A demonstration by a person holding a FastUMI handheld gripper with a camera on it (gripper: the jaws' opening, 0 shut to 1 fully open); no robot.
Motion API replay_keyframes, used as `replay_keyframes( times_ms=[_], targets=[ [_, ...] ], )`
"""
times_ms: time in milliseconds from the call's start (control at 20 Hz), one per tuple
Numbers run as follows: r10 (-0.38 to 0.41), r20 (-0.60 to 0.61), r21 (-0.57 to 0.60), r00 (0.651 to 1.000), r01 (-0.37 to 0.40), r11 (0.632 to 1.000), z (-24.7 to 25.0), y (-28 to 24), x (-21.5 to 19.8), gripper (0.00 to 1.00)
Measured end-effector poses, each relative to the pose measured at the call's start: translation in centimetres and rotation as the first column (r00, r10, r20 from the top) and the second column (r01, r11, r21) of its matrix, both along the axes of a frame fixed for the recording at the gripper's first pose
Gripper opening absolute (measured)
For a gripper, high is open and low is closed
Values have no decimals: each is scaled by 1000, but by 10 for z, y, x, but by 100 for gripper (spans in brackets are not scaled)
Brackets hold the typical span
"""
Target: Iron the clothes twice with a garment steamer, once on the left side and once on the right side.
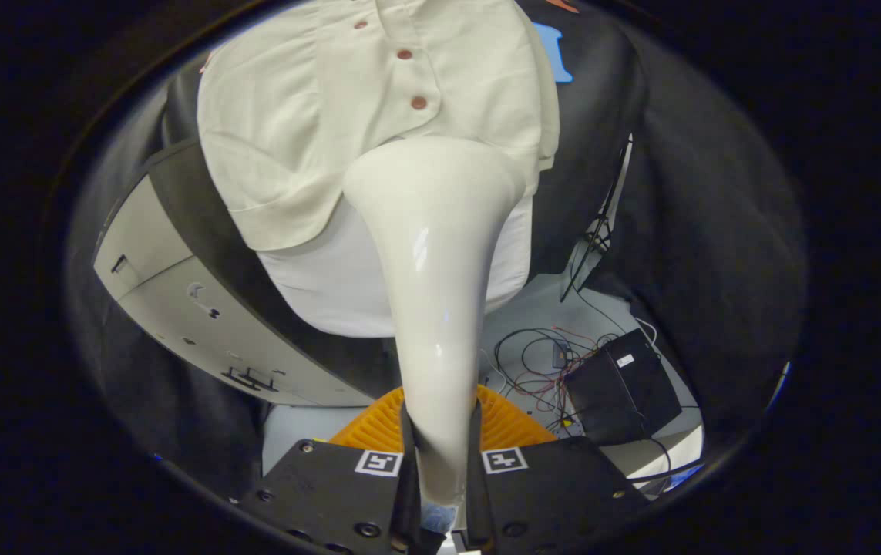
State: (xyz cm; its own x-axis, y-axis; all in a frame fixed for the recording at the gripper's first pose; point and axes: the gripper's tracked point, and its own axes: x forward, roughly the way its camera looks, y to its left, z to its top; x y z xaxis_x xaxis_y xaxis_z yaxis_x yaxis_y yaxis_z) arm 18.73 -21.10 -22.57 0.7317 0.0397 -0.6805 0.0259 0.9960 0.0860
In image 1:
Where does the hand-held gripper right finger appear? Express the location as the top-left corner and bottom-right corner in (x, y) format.
(465, 385), (651, 555)

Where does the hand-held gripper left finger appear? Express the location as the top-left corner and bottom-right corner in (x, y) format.
(240, 385), (422, 555)

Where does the white garment steamer head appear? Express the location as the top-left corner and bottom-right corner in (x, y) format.
(342, 136), (527, 506)

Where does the cream button shirt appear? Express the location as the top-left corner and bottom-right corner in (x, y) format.
(197, 0), (560, 251)

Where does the black box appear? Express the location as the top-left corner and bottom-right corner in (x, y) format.
(563, 329), (684, 446)

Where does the white padded ironing board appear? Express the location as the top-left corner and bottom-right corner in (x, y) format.
(255, 193), (535, 338)

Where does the grey drawer cabinet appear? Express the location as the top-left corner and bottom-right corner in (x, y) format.
(93, 139), (402, 408)

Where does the black tripod stand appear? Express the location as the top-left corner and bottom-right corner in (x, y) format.
(560, 135), (635, 303)

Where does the tangle of floor cables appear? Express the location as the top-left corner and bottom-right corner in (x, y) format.
(483, 324), (661, 421)

